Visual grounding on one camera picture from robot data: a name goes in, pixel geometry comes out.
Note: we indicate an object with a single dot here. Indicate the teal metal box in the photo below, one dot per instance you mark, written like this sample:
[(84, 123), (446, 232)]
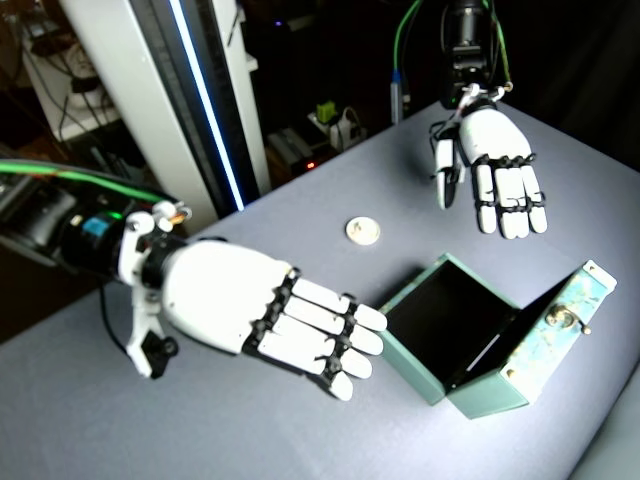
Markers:
[(500, 390)]

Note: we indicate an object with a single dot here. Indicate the small round white disc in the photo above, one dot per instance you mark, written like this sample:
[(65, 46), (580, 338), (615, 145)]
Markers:
[(363, 231)]

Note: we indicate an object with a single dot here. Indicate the black device with red light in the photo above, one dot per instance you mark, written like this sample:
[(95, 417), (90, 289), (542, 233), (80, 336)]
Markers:
[(290, 150)]

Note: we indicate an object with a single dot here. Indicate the white power strip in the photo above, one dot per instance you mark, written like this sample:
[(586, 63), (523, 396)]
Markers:
[(345, 127)]

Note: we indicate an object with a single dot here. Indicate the green plug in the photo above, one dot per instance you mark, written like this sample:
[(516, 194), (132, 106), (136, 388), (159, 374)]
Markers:
[(326, 111)]

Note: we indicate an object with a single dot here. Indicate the grey table cloth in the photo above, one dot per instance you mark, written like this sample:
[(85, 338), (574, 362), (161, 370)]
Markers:
[(200, 425)]

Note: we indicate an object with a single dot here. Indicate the white column with blue light strip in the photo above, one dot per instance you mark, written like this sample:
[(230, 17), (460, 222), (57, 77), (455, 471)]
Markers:
[(130, 75)]

